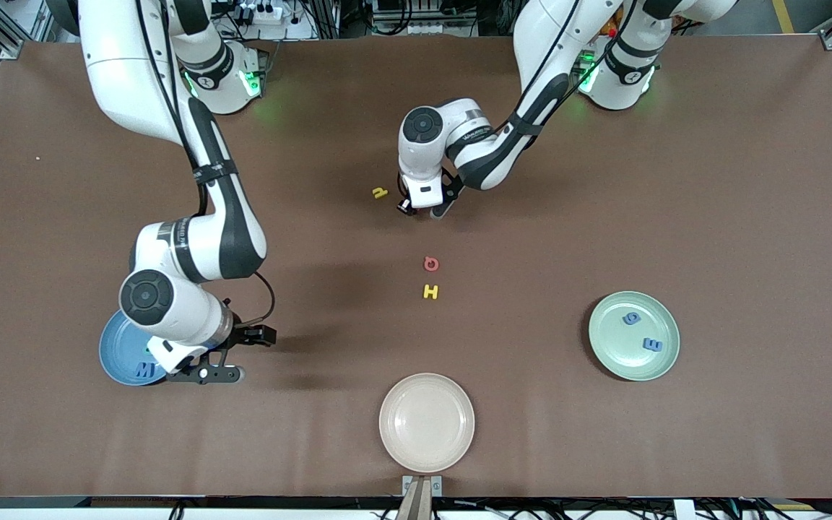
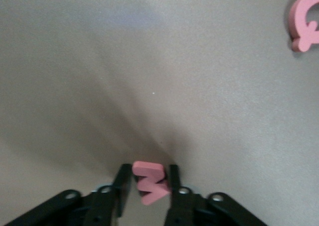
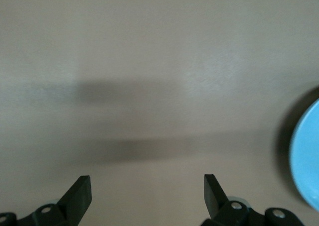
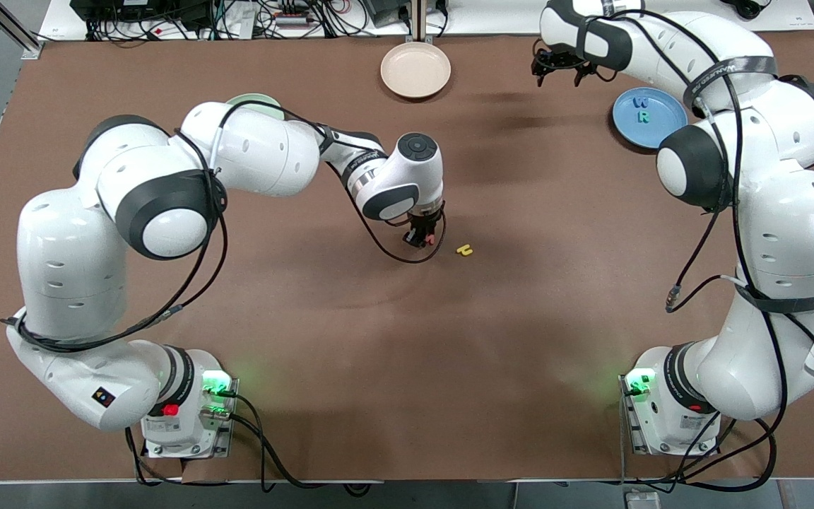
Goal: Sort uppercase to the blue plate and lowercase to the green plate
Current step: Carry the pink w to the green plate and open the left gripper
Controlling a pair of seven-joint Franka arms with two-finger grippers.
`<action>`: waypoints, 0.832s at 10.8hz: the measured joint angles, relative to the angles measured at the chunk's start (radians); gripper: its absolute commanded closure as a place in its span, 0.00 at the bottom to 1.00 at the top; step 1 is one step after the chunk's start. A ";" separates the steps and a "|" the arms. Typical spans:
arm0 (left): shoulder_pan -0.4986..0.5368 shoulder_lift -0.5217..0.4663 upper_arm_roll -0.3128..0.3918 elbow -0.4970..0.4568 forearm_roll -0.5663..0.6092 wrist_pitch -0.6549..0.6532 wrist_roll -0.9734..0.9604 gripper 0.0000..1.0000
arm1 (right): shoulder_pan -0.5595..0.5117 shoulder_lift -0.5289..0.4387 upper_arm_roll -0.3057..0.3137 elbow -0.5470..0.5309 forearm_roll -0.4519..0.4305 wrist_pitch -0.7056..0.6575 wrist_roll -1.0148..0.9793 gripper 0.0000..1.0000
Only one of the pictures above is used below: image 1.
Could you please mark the blue uppercase letter E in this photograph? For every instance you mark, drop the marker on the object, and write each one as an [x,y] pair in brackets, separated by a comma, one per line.
[653,345]

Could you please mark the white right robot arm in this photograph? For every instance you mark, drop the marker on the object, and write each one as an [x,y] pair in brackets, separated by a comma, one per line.
[127,72]

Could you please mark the green plate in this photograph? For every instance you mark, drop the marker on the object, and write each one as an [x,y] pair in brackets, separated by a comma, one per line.
[634,361]

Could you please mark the red uppercase letter Q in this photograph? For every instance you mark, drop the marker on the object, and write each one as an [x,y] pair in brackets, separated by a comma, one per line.
[431,258]

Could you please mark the blue plate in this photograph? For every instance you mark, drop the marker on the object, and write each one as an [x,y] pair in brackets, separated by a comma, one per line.
[116,347]

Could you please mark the blue lowercase letter g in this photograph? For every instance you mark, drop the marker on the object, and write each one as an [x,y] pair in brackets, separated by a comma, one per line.
[631,318]

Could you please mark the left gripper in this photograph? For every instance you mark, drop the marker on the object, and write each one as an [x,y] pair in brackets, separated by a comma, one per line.
[406,206]

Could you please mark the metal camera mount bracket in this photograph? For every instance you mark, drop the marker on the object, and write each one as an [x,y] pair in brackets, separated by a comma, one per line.
[422,491]

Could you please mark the yellow uppercase letter H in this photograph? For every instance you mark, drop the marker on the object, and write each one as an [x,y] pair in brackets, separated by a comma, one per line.
[430,292]

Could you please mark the blue uppercase letter W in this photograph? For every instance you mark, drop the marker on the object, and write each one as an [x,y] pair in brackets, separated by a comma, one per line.
[143,370]

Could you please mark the beige plate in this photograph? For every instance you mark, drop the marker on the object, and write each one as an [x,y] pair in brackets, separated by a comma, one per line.
[427,422]

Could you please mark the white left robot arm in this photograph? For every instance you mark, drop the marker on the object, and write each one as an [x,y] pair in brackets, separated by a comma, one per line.
[553,29]

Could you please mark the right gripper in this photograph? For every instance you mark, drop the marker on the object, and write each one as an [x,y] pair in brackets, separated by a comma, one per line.
[245,335]

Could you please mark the white power strip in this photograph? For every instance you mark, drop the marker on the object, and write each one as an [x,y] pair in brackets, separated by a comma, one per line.
[282,16]

